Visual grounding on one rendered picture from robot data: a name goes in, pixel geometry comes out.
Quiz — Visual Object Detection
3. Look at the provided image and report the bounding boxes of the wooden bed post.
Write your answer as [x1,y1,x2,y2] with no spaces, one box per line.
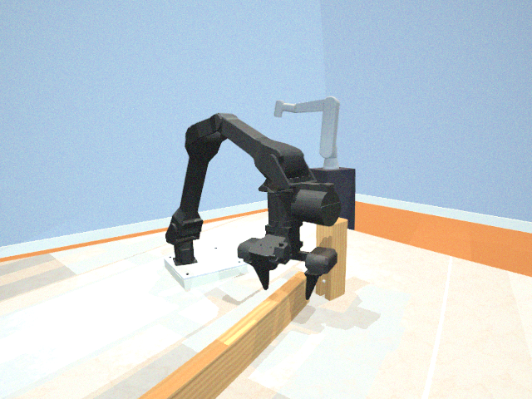
[316,218,347,301]

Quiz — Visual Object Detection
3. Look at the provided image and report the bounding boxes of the wooden side rail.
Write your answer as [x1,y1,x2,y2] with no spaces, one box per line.
[138,271,310,399]

